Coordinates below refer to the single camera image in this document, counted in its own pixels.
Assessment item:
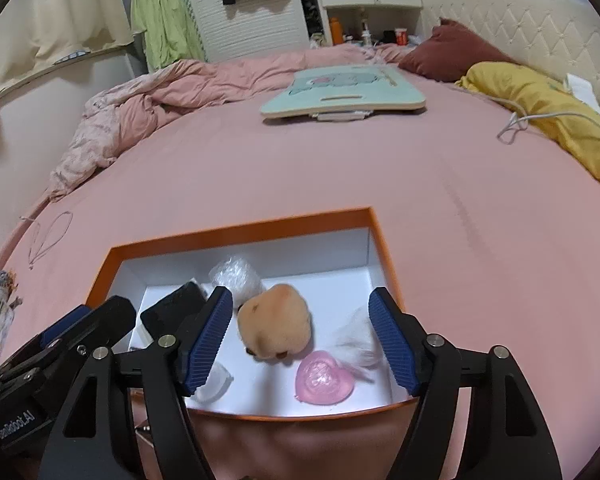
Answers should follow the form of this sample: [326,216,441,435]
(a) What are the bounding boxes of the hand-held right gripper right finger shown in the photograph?
[368,286,563,480]

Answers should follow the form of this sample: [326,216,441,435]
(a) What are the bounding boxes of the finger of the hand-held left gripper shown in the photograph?
[0,304,95,361]
[0,296,137,376]

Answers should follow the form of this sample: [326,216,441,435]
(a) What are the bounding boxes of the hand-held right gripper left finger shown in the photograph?
[39,285,234,480]

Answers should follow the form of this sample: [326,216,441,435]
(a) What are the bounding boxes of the tan plush toy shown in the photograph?
[236,283,315,363]

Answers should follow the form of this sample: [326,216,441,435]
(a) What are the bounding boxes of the orange storage box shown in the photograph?
[82,206,418,423]

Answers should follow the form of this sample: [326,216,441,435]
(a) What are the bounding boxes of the white fluffy tuft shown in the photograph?
[330,305,386,383]

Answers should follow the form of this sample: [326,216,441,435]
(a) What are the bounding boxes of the clear crystal piece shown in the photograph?
[195,360,234,403]

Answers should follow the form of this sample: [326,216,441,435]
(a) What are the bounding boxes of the black glossy box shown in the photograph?
[139,281,210,346]

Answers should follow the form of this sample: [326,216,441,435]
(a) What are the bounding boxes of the crumpled clear plastic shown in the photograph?
[208,256,265,308]

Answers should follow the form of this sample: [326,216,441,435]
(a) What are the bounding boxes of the pink heart-shaped case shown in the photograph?
[294,351,355,406]

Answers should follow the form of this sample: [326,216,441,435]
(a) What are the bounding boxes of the pink bed sheet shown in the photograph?
[0,60,600,480]

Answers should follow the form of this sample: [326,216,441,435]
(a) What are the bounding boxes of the pink crumpled duvet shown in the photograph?
[47,42,416,201]

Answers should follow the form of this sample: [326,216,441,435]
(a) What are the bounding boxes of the mint green lap board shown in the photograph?
[260,65,427,122]

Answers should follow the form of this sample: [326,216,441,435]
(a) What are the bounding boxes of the yellow pillow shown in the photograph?
[455,61,600,186]

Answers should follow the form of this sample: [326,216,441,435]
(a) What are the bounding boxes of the maroon pillow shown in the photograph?
[397,19,518,83]

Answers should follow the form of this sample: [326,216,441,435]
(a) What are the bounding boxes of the green hanging clothes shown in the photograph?
[130,0,206,71]

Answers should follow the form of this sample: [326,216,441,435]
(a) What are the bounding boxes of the white louvered door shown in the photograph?
[182,0,311,63]

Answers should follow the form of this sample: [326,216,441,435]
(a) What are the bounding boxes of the cream curtain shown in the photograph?
[0,0,133,96]

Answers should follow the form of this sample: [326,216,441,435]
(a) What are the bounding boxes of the cream tufted headboard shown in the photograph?
[422,0,600,121]

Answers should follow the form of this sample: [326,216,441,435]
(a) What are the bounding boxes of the thin looped cord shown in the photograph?
[27,211,74,268]

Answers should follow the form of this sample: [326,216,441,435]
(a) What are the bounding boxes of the white charging cable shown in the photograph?
[496,110,600,153]

